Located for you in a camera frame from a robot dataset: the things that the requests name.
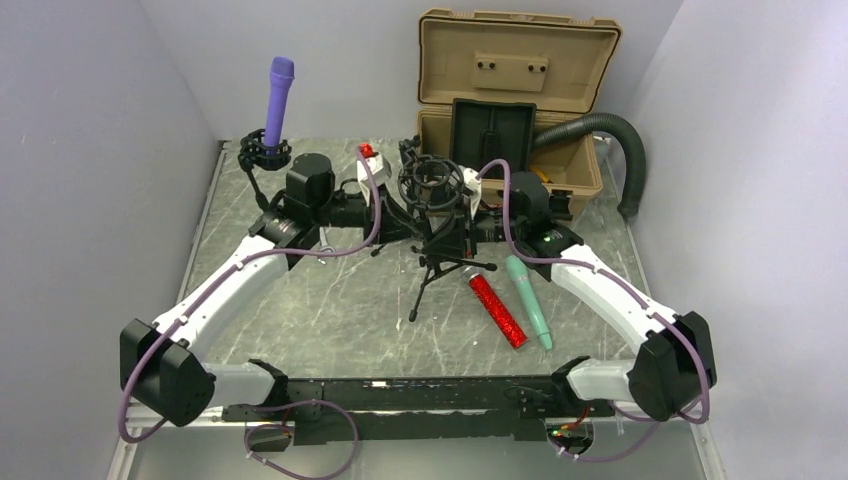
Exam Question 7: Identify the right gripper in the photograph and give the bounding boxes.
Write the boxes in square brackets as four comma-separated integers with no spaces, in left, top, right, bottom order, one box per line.
[423,195,525,259]

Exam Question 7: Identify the black shock mount tripod stand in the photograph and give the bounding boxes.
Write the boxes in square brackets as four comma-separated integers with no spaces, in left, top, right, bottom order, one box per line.
[397,154,497,322]

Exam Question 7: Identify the teal microphone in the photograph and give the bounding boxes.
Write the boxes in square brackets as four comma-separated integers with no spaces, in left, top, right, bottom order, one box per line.
[505,255,553,351]

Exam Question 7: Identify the red glitter microphone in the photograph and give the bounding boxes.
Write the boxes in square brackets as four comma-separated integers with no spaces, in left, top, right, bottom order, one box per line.
[463,267,528,349]

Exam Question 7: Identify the black round base stand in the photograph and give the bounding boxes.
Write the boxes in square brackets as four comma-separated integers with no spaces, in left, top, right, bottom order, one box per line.
[238,128,292,211]

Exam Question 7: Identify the purple microphone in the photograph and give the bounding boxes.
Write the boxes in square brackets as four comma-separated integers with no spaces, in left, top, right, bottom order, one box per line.
[264,56,295,148]

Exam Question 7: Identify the small black tripod stand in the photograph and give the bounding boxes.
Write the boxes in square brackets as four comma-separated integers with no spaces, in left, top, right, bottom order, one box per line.
[398,135,421,180]

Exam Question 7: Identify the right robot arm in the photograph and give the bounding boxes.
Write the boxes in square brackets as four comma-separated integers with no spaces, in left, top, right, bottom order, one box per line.
[408,169,717,424]

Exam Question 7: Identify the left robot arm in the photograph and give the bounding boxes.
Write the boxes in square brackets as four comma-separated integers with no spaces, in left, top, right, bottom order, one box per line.
[118,144,391,435]

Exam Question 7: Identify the silver wrench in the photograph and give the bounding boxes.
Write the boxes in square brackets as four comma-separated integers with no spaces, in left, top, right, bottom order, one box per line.
[316,227,336,265]

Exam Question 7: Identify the yellow tool in case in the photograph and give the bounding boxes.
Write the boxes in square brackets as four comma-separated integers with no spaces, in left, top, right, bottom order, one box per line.
[528,167,552,184]

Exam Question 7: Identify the black tray insert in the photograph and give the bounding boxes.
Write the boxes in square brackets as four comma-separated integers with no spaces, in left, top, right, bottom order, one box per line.
[449,98,536,172]

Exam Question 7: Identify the tan plastic case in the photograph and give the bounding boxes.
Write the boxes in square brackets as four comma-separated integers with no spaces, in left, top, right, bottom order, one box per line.
[416,8,623,223]

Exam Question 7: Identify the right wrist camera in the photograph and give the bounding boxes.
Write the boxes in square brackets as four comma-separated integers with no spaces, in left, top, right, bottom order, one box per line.
[462,167,482,218]

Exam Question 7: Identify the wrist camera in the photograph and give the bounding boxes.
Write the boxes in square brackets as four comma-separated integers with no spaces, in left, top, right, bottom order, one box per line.
[357,143,391,201]
[462,167,482,218]

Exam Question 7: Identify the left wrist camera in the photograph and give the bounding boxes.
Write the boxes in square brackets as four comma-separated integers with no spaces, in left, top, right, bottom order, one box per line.
[357,143,391,201]

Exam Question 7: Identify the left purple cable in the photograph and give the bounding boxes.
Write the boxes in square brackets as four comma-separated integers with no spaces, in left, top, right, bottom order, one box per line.
[117,148,384,480]

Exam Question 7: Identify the purple cable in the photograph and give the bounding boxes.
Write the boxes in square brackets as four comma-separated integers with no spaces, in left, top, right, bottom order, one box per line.
[117,148,384,480]
[476,158,713,465]

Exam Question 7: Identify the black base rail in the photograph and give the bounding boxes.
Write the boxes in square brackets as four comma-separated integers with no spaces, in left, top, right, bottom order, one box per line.
[222,375,590,445]

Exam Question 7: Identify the black corrugated hose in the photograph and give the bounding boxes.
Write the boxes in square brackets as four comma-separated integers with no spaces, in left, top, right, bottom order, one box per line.
[531,112,648,221]

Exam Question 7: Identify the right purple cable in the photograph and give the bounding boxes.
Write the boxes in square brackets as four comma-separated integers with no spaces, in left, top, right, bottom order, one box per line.
[476,158,713,465]

